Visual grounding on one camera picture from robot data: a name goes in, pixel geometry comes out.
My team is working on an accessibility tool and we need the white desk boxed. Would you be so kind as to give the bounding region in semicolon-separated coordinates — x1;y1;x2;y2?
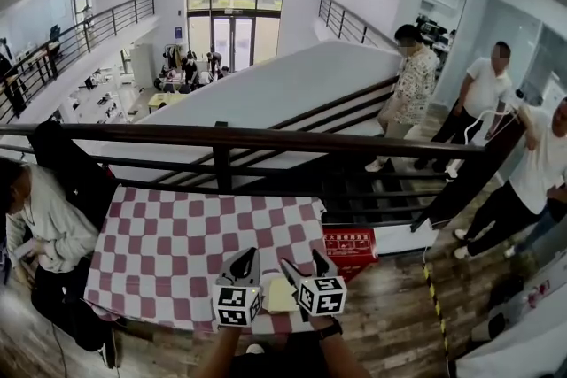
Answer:
454;251;567;378

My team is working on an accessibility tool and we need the black stair railing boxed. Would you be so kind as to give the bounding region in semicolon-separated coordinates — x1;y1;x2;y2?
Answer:
318;0;400;50

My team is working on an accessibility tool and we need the black bag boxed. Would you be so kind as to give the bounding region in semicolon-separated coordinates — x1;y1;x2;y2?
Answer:
488;275;527;312

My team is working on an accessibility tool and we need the person's right forearm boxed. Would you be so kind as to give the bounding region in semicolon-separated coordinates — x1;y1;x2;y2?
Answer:
308;313;372;378

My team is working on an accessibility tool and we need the black metal railing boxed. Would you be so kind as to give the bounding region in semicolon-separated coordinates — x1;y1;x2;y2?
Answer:
0;114;527;236

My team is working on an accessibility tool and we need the person's left forearm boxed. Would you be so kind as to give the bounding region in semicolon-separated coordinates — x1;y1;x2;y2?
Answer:
205;324;244;378

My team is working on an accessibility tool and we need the clothes rack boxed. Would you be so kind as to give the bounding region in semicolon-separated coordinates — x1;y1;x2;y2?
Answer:
160;42;185;71

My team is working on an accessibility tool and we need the person's black clothing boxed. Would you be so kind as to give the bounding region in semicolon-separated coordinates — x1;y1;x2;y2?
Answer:
229;322;330;378

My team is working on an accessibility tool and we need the yellow table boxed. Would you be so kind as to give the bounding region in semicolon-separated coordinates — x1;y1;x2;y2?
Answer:
146;91;188;110

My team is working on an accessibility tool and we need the white curved cable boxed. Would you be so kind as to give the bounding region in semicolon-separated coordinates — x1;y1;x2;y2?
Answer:
462;109;520;148

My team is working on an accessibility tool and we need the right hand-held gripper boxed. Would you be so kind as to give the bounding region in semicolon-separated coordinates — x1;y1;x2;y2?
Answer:
280;249;348;323

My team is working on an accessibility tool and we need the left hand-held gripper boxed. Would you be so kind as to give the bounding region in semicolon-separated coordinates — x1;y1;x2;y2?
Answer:
211;246;264;328

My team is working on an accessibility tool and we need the red white item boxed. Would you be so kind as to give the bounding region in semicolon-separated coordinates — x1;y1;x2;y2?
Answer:
525;280;551;310

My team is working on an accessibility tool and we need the large glass window door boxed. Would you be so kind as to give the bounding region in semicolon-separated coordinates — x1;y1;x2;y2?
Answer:
185;0;287;73

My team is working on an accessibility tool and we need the yellow black striped floor strip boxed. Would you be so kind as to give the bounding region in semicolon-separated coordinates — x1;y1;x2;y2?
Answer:
421;262;451;369

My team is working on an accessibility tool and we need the red white checkered tablecloth table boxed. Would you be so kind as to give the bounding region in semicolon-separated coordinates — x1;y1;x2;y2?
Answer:
82;185;330;336

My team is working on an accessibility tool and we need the black balcony railing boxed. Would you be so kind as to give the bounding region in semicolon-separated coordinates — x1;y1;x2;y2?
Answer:
0;0;157;126

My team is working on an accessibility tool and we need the red fire equipment box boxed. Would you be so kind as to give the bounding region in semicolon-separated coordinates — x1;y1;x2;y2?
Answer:
322;226;380;285

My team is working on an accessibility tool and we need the black wristband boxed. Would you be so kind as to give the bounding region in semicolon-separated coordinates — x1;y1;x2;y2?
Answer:
317;317;344;341

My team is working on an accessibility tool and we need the yellow sponge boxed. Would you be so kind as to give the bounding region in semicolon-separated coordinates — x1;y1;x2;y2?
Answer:
265;276;299;315

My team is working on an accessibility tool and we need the black jacket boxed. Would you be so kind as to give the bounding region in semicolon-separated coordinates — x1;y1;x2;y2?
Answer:
27;120;119;232

